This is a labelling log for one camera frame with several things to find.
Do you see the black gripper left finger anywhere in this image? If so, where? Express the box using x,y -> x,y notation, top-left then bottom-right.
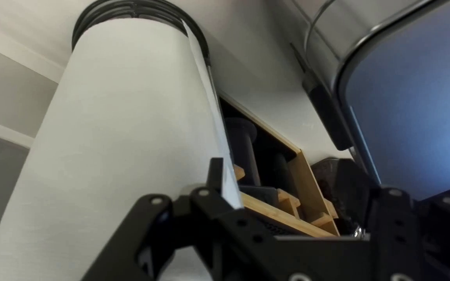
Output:
82,157 -> 310,281

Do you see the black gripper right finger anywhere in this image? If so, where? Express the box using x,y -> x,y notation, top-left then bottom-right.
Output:
371,182 -> 450,281

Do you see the white paper towel roll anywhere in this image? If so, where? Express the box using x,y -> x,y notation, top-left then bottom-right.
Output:
0,18 -> 238,281

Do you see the wooden knife block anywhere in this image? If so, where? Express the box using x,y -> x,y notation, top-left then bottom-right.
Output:
232,150 -> 341,239

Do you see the black knife handle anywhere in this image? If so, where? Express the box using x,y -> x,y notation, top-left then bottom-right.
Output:
258,139 -> 296,196
224,116 -> 263,188

